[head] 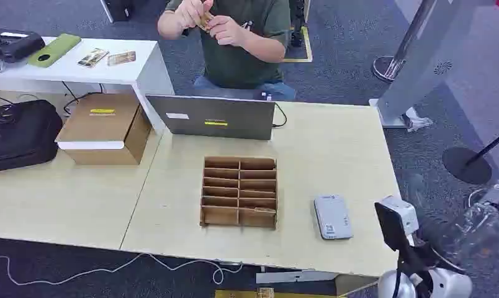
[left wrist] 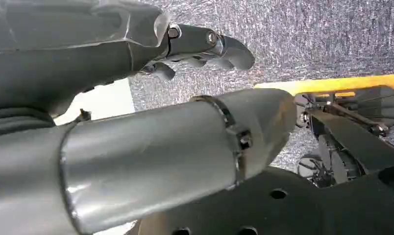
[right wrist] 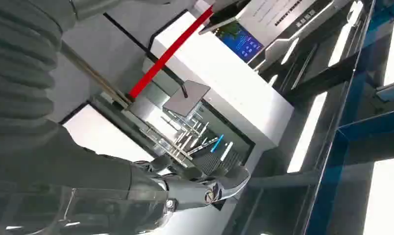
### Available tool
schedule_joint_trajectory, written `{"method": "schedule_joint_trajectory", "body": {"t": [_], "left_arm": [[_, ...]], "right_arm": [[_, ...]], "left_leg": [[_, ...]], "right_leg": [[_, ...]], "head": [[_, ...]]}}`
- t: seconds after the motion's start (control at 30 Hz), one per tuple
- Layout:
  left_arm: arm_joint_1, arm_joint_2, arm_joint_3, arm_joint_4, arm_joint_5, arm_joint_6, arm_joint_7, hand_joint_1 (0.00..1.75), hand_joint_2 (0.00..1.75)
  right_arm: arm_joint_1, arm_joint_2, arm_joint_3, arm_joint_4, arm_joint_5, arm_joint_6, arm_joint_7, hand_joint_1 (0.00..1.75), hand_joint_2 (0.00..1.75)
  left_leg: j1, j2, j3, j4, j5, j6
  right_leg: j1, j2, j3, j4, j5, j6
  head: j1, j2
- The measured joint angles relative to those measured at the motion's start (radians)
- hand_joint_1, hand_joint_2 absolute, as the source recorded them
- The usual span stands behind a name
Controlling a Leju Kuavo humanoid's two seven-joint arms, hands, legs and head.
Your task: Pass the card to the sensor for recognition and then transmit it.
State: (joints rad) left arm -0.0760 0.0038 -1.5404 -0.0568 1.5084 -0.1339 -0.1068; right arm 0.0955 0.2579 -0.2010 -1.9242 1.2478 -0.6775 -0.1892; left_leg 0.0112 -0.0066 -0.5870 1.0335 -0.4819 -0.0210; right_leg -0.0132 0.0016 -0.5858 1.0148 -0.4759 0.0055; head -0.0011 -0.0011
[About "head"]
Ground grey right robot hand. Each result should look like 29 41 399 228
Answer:
417 181 499 275

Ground person's left hand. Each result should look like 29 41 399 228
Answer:
206 16 247 47

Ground person's right hand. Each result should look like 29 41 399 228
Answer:
174 0 214 30

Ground small brown card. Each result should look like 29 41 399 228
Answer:
197 11 215 32

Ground person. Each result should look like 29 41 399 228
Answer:
157 0 297 102

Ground chrome mirror floor base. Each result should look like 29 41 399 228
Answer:
466 187 491 210

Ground black tripod legs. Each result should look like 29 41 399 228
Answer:
289 0 307 48

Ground brown printed card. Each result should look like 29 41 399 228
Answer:
107 50 137 67

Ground grey laptop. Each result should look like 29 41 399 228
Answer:
145 94 276 142

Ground black round floor stand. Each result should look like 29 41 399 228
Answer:
441 126 499 186

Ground white desk shelf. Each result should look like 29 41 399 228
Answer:
0 36 176 135

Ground printed card stack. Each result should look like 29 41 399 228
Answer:
76 47 110 69

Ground white plastic bag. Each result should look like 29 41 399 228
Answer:
403 107 434 133

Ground green phone case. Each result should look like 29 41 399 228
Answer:
27 33 82 69

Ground brown cardboard box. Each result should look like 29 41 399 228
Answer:
55 93 153 166

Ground wooden compartment box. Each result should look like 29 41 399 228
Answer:
199 155 279 230

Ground white slab under box lid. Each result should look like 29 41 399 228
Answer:
56 141 125 150

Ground black device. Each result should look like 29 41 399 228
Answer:
0 28 47 64

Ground grey standing kiosk panel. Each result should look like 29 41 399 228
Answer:
369 0 499 129

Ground yellow floor plate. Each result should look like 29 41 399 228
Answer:
214 289 336 298

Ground black bag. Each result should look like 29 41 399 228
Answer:
0 99 64 174

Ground black case with white frame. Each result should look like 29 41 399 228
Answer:
99 0 134 24

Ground black laptop cable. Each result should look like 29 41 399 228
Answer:
271 102 288 129

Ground black cables under shelf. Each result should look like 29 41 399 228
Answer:
61 81 106 116

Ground white metal bracket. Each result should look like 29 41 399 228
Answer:
255 269 339 286

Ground chrome post with round base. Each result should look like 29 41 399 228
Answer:
371 0 438 83

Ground white floor cable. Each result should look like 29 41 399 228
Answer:
0 252 244 287

